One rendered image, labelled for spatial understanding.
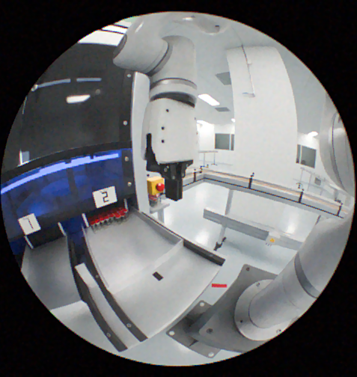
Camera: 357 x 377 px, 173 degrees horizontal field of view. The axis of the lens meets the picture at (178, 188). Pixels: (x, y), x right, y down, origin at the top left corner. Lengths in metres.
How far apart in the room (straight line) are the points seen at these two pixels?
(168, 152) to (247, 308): 0.37
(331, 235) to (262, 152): 1.48
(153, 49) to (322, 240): 0.31
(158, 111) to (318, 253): 0.27
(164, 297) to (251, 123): 1.68
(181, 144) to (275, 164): 1.46
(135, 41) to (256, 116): 1.57
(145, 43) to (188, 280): 0.46
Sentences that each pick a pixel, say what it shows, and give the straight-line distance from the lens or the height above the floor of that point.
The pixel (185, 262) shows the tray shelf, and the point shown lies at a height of 0.88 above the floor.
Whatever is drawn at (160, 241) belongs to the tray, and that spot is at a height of 0.88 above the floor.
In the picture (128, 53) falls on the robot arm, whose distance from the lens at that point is 0.19.
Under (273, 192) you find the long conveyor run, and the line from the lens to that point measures 1.02.
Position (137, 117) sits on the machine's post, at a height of 1.31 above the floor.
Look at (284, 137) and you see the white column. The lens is 1.62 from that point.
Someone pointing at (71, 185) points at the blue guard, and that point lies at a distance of 0.44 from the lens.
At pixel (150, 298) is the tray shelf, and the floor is 0.88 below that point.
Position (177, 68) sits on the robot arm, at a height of 1.31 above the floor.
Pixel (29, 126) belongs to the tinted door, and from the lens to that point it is 0.49.
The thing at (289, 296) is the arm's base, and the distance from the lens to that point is 0.23.
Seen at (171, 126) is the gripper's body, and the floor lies 1.21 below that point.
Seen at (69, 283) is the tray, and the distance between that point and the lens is 0.43.
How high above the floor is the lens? 1.18
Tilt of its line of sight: 20 degrees down
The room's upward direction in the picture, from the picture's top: straight up
